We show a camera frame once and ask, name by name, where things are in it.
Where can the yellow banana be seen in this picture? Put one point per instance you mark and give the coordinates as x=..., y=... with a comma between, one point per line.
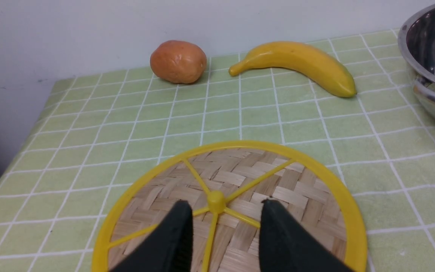
x=317, y=65

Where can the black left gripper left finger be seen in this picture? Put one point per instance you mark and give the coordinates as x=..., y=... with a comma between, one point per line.
x=168, y=248

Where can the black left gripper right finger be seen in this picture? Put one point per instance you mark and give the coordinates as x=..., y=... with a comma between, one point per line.
x=285, y=246

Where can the green checkered tablecloth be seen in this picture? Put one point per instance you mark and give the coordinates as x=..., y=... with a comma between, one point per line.
x=98, y=134

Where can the yellow woven steamer lid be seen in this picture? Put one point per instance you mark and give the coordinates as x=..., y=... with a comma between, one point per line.
x=225, y=184

